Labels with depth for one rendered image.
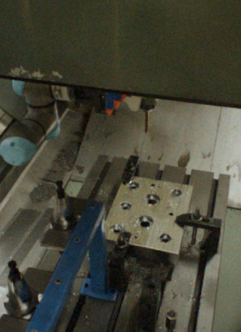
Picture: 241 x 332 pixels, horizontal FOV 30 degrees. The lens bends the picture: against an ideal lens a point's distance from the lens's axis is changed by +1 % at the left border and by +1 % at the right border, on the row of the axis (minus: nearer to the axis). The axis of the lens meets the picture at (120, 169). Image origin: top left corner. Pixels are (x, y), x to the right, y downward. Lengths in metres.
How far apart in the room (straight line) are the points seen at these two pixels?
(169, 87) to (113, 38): 0.11
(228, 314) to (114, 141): 0.94
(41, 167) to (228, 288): 0.97
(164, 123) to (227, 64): 1.47
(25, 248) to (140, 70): 1.05
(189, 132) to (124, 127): 0.31
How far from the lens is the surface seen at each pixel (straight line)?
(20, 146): 1.07
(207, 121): 2.13
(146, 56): 0.68
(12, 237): 1.70
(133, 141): 2.09
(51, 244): 0.97
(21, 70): 0.77
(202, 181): 1.62
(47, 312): 0.86
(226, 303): 1.63
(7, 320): 0.88
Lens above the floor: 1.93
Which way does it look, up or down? 39 degrees down
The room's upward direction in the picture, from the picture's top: 1 degrees counter-clockwise
